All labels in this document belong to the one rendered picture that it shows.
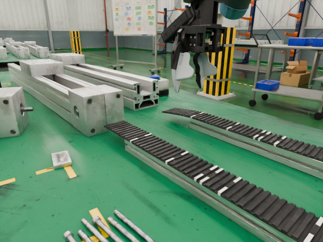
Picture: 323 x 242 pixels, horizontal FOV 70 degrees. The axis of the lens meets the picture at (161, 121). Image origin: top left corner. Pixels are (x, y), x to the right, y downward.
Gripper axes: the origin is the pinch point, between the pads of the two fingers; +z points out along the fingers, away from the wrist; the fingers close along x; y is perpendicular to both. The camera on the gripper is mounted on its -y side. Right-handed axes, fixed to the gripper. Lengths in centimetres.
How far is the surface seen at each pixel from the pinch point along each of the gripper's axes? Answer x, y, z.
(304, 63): 509, -143, 35
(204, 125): -1.4, 7.7, 8.0
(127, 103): -4.7, -21.0, 8.7
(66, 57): -4, -74, -1
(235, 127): 0.8, 14.3, 6.8
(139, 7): 336, -493, -80
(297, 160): -0.6, 28.0, 8.6
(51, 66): -18, -49, -1
